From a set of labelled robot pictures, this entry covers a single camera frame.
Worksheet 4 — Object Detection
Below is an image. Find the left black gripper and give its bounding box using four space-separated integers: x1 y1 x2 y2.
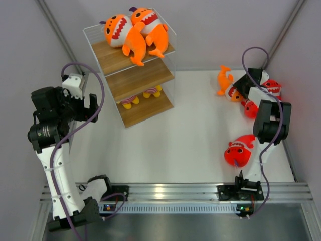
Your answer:
55 87 100 124

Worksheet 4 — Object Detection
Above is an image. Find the large orange shark plush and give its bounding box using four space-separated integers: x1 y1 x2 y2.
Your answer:
99 14 146 67

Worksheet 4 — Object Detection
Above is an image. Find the white slotted cable duct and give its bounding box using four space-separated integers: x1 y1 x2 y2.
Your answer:
95 202 241 214

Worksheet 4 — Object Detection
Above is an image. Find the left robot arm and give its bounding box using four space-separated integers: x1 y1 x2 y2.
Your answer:
28 87 113 232

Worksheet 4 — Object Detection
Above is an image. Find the striped yellow-footed plush left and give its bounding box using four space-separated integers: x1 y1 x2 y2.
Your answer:
121 95 140 110

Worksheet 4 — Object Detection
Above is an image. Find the red shark plush middle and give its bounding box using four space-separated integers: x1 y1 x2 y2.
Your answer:
241 99 258 119

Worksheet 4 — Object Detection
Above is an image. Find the striped yellow-footed plush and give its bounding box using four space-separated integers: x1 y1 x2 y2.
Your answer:
121 95 140 110
143 85 162 98

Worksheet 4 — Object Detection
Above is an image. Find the striped yellow-footed plush right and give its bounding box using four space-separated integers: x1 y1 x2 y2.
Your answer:
143 85 162 98

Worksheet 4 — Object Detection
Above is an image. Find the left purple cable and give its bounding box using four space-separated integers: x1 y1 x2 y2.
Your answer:
50 62 126 241

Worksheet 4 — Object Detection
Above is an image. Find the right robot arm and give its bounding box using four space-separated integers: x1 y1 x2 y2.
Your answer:
234 68 291 199

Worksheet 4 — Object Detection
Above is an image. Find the white wire wooden shelf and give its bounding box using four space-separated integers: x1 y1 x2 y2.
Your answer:
83 8 177 128

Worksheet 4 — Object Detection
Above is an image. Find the red shark plush near corner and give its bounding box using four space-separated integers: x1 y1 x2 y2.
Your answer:
261 79 282 101

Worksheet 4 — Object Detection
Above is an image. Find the red shark plush front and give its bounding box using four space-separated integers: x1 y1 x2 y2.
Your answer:
224 134 255 168

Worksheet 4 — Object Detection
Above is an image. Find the aluminium mounting rail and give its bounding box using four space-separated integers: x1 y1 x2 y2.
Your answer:
40 182 313 202

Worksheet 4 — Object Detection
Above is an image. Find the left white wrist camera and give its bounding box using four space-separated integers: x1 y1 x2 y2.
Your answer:
62 74 85 100

